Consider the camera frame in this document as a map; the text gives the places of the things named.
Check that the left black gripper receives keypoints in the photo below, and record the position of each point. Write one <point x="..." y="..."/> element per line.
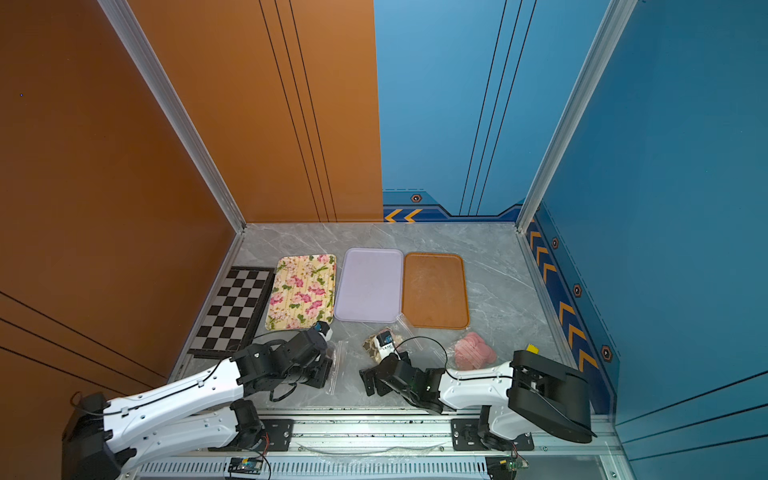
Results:
<point x="326" y="364"/>

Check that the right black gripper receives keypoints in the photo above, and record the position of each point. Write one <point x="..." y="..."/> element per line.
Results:
<point x="379" y="384"/>

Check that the ziploc bag ring cookies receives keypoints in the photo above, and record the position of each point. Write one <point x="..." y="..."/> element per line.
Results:
<point x="338" y="351"/>

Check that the ziploc bag mixed cookies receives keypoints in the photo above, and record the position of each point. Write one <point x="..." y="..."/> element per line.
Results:
<point x="401" y="331"/>

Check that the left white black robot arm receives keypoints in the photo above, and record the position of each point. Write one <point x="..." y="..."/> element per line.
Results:
<point x="105" y="438"/>

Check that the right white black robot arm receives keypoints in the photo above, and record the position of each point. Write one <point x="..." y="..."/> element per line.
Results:
<point x="515" y="399"/>

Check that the ziploc bag pink cookies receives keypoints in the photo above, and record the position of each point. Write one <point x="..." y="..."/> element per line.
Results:
<point x="472" y="352"/>

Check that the floral pattern tray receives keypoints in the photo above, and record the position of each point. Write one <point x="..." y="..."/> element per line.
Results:
<point x="303" y="292"/>

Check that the lavender plastic tray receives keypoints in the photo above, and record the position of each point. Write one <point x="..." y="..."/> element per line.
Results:
<point x="370" y="288"/>

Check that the black white checkerboard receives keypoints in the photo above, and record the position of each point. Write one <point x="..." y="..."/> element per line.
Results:
<point x="233" y="317"/>

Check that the brown plastic tray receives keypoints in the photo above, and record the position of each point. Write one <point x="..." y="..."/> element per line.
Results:
<point x="434" y="291"/>

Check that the left green circuit board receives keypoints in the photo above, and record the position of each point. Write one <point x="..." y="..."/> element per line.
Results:
<point x="246" y="467"/>

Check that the green circuit board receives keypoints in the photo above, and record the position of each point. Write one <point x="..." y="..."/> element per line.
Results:
<point x="505" y="468"/>
<point x="246" y="467"/>

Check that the right green circuit board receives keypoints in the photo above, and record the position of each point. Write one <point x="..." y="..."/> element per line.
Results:
<point x="505" y="468"/>

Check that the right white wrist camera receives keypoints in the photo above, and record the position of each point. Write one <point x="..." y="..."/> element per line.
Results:
<point x="383" y="344"/>

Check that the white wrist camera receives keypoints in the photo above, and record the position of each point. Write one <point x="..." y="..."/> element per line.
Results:
<point x="324" y="329"/>
<point x="383" y="344"/>

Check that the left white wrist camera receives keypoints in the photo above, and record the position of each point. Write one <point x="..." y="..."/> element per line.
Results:
<point x="324" y="329"/>

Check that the aluminium front rail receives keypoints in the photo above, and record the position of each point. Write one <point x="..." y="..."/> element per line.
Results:
<point x="361" y="433"/>

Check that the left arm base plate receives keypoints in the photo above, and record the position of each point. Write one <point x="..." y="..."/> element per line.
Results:
<point x="275" y="436"/>

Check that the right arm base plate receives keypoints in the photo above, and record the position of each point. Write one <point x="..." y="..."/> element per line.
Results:
<point x="473" y="435"/>

